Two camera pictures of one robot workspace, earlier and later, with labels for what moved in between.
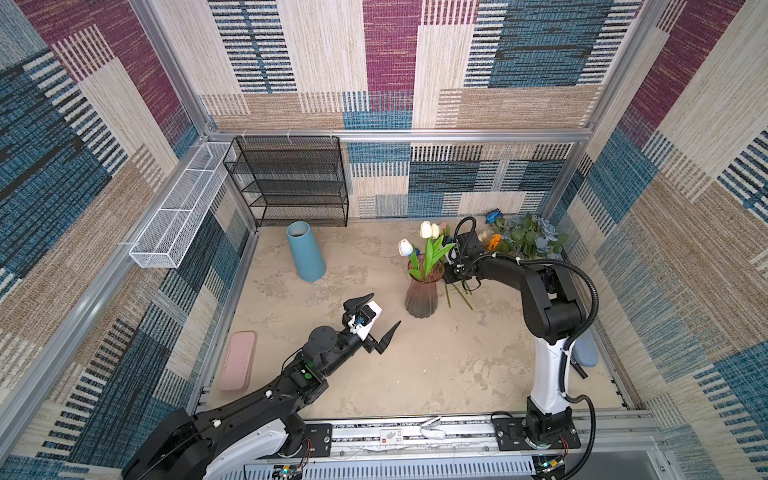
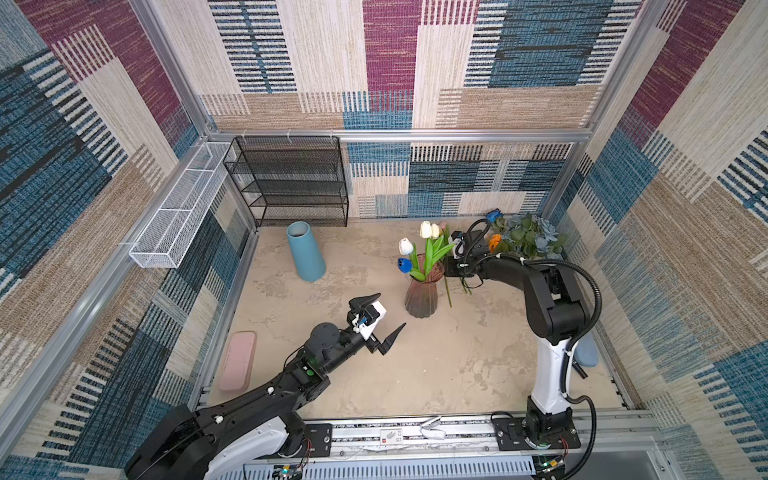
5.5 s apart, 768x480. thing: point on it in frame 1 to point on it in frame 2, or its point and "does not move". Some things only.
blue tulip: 466,289 to 405,266
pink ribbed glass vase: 422,294 does not move
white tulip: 406,248 does not move
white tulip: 431,233 does not move
